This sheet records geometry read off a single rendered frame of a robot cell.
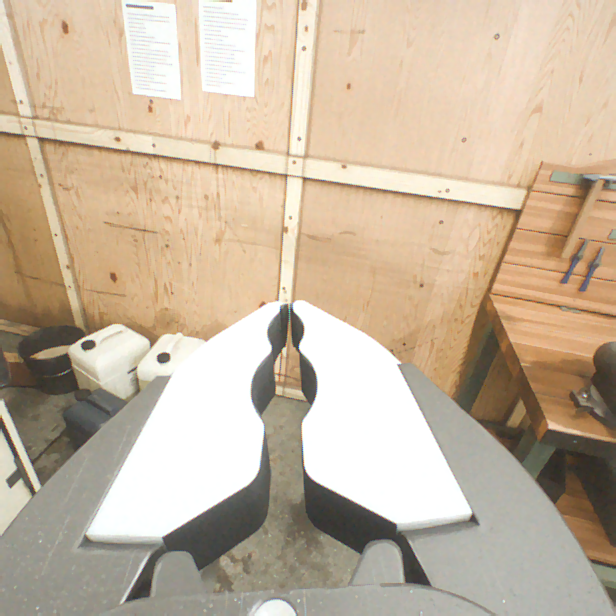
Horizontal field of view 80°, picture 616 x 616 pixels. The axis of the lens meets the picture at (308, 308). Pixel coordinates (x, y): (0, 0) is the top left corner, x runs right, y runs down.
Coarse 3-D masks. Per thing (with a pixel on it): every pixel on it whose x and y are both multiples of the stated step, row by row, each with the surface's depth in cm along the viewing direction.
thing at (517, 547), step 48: (432, 384) 9; (432, 432) 7; (480, 432) 7; (480, 480) 6; (528, 480) 6; (432, 528) 6; (480, 528) 6; (528, 528) 6; (432, 576) 5; (480, 576) 5; (528, 576) 5; (576, 576) 5
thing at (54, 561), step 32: (160, 384) 9; (128, 416) 8; (96, 448) 7; (128, 448) 7; (64, 480) 7; (96, 480) 7; (32, 512) 6; (64, 512) 6; (96, 512) 6; (0, 544) 6; (32, 544) 6; (64, 544) 6; (96, 544) 6; (128, 544) 6; (0, 576) 5; (32, 576) 5; (64, 576) 5; (96, 576) 5; (128, 576) 5; (0, 608) 5; (32, 608) 5; (64, 608) 5; (96, 608) 5
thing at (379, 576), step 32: (384, 544) 6; (160, 576) 5; (192, 576) 5; (352, 576) 5; (384, 576) 5; (128, 608) 5; (160, 608) 5; (192, 608) 5; (224, 608) 5; (256, 608) 5; (288, 608) 5; (320, 608) 5; (352, 608) 5; (384, 608) 5; (416, 608) 5; (448, 608) 5; (480, 608) 5
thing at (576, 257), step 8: (584, 240) 131; (584, 248) 132; (600, 248) 132; (576, 256) 134; (600, 256) 132; (576, 264) 136; (592, 264) 134; (600, 264) 131; (568, 272) 138; (592, 272) 136; (584, 280) 138; (584, 288) 139
